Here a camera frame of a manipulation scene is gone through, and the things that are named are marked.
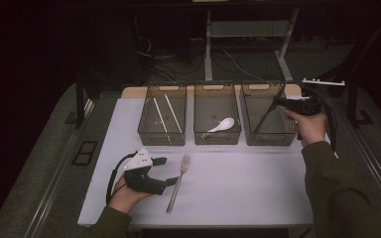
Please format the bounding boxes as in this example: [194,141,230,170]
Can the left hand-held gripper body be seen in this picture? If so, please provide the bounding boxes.
[123,147,168,196]

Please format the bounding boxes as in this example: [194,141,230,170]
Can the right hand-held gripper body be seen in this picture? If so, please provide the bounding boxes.
[279,77,346,117]

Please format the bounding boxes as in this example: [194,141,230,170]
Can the translucent brown plastic bin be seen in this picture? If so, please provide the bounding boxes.
[239,81,300,147]
[137,83,188,147]
[192,82,242,146]

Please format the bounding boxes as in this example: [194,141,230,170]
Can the metal table knife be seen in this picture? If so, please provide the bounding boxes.
[253,82,287,134]

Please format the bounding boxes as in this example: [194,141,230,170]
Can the metal fork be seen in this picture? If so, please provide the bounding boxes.
[165,153,191,214]

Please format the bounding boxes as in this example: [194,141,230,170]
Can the white chopstick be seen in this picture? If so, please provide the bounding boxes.
[152,97,173,143]
[163,93,184,134]

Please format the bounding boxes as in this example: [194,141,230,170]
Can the white ceramic spoon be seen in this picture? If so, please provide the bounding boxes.
[200,117,236,139]

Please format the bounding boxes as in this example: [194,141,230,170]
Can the person's right hand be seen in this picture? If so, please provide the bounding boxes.
[284,108,329,149]

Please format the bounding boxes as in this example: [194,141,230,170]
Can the person's left hand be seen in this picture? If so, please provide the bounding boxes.
[107,175,153,215]

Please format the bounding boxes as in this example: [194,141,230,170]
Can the black metal stand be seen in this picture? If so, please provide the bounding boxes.
[301,9,381,128]
[73,70,95,130]

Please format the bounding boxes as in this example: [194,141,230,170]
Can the white table mat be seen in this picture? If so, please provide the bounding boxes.
[77,94,341,228]

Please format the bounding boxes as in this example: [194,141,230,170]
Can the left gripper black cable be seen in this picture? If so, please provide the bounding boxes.
[105,151,137,206]

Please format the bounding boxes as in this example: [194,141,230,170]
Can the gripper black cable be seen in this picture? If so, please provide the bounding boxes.
[105,151,137,206]
[302,84,338,153]

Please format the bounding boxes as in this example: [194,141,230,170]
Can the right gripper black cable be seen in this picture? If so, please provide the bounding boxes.
[302,84,338,153]

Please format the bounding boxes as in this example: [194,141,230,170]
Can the white floor cable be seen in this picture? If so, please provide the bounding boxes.
[222,49,269,83]

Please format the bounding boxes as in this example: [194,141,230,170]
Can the metal floor rail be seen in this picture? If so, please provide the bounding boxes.
[340,112,381,212]
[23,98,95,238]

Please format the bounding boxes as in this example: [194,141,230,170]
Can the black floor cable tangle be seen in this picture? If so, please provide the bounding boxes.
[135,19,206,83]

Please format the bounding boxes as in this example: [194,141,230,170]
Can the white metal stand frame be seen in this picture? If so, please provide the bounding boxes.
[203,8,301,83]

